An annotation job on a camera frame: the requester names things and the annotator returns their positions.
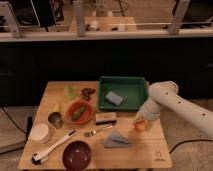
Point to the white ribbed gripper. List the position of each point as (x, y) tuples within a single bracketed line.
[(149, 111)]

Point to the red yellow apple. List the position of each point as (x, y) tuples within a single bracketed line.
[(140, 126)]

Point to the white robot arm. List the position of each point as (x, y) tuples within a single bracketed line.
[(166, 94)]

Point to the green plastic tray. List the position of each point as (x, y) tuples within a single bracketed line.
[(133, 90)]

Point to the gray folded cloth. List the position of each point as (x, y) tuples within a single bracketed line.
[(116, 140)]

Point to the blue sponge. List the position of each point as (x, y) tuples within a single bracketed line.
[(114, 98)]

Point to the wooden block with black base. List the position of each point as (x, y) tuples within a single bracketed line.
[(104, 118)]

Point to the metal fork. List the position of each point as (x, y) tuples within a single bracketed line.
[(93, 132)]

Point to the orange plate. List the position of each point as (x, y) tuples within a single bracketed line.
[(85, 117)]

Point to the green pickle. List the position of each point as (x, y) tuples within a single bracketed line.
[(78, 113)]

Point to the dark grape bunch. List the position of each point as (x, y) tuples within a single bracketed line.
[(86, 93)]

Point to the dark red bowl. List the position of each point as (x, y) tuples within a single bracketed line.
[(76, 156)]

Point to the green translucent cup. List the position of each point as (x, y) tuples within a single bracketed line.
[(70, 92)]

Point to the yellow small object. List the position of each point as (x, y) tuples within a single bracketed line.
[(57, 107)]

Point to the metal cup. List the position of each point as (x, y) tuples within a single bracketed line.
[(55, 119)]

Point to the white round container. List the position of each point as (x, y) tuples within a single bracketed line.
[(40, 133)]

